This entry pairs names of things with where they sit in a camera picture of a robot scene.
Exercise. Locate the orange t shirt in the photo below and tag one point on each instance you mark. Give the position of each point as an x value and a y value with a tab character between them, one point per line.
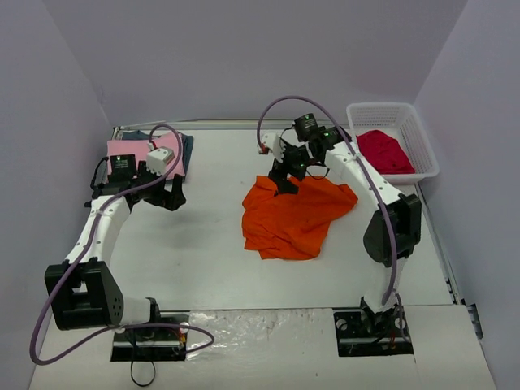
293	226

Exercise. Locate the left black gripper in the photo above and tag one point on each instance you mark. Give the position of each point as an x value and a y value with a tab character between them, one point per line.
166	195

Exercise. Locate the white plastic basket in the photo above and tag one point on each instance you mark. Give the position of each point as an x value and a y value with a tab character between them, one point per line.
401	122

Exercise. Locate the red t shirt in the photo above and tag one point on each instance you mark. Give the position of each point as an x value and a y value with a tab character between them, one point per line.
384	153

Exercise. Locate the dark blue folded t shirt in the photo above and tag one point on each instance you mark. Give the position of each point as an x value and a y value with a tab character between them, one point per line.
187	141

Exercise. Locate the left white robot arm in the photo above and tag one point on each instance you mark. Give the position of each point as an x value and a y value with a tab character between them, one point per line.
83	291

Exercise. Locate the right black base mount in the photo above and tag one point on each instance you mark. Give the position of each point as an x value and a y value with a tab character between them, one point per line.
356	338

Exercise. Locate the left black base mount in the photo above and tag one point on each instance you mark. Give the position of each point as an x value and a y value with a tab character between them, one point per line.
149	345

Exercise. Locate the pink folded t shirt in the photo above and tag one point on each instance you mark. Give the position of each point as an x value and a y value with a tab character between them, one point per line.
140	149

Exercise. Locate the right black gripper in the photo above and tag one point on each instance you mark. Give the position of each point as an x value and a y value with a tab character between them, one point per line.
280	177

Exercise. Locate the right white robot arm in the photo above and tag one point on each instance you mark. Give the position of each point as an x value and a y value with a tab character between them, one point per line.
394	228

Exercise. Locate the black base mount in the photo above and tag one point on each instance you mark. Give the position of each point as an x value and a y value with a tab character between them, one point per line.
356	338
149	345

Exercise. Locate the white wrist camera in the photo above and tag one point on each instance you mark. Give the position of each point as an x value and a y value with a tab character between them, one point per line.
271	143
158	160

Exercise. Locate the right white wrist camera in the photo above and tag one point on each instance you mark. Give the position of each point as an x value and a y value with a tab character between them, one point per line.
271	143

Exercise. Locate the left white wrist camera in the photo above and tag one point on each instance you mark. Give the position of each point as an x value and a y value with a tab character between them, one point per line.
158	160

